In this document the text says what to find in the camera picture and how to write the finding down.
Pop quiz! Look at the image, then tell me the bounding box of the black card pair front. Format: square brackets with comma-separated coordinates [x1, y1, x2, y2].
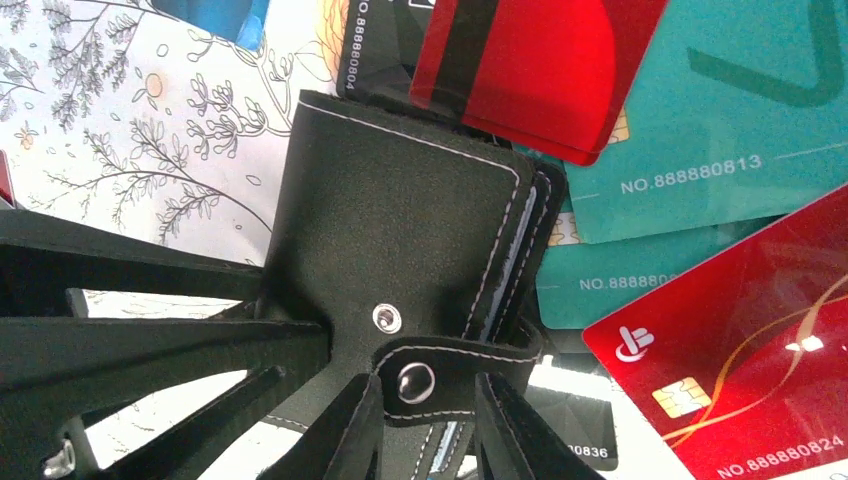
[525, 386, 619, 471]

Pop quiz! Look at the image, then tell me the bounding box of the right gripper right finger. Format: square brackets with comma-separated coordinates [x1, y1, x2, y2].
[474, 373, 602, 480]

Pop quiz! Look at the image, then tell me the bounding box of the black card holder wallet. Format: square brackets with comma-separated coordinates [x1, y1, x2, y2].
[257, 90, 566, 479]

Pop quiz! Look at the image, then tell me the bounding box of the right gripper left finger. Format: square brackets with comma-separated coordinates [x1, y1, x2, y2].
[258, 374, 384, 480]

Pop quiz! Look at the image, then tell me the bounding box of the black logo card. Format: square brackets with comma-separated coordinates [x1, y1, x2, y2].
[336, 0, 435, 105]

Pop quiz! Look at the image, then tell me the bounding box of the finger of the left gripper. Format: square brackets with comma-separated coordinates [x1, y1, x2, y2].
[1, 317, 329, 479]
[1, 210, 262, 300]

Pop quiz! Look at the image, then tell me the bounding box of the red VIP card upper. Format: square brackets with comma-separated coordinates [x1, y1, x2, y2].
[583, 187, 847, 479]

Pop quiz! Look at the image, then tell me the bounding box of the blue card near centre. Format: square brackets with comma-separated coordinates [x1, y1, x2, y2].
[150, 0, 270, 51]

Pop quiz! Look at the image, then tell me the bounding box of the teal card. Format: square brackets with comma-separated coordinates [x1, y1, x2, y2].
[567, 1, 847, 243]
[536, 212, 775, 330]

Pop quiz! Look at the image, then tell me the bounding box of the red card black stripe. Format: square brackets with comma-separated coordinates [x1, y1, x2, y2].
[409, 0, 668, 167]

